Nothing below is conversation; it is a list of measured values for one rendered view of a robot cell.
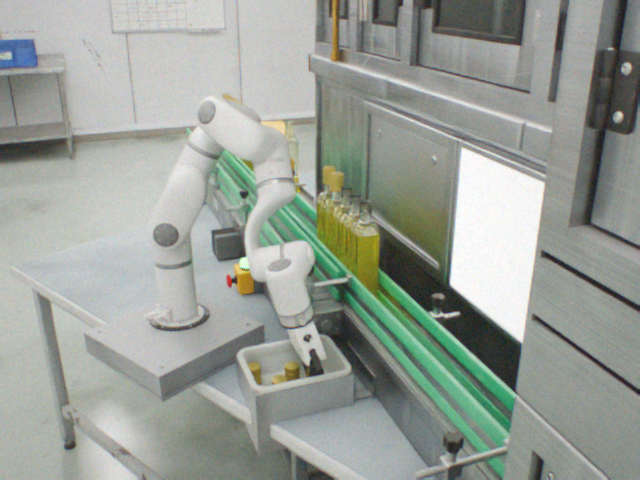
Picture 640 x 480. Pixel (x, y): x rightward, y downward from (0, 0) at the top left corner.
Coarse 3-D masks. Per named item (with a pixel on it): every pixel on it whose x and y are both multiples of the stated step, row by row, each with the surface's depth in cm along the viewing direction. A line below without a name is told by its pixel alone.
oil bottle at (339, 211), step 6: (336, 210) 161; (342, 210) 159; (348, 210) 159; (336, 216) 161; (342, 216) 159; (336, 222) 161; (336, 228) 162; (336, 234) 163; (336, 240) 163; (336, 246) 164; (336, 252) 164
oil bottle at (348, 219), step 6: (348, 216) 155; (354, 216) 155; (342, 222) 157; (348, 222) 154; (342, 228) 158; (348, 228) 154; (342, 234) 158; (348, 234) 155; (342, 240) 159; (348, 240) 155; (342, 246) 159; (348, 246) 156; (342, 252) 160; (348, 252) 157; (342, 258) 161; (348, 258) 157; (348, 264) 158
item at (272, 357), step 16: (320, 336) 152; (240, 352) 145; (256, 352) 147; (272, 352) 148; (288, 352) 150; (336, 352) 145; (272, 368) 150; (336, 368) 145; (256, 384) 133; (288, 384) 134
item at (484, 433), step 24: (312, 240) 177; (336, 264) 161; (360, 288) 148; (360, 312) 150; (384, 312) 137; (384, 336) 139; (408, 336) 128; (408, 360) 129; (432, 360) 119; (432, 384) 121; (456, 384) 112; (456, 408) 114; (480, 408) 106; (480, 432) 107; (504, 432) 100; (504, 456) 101
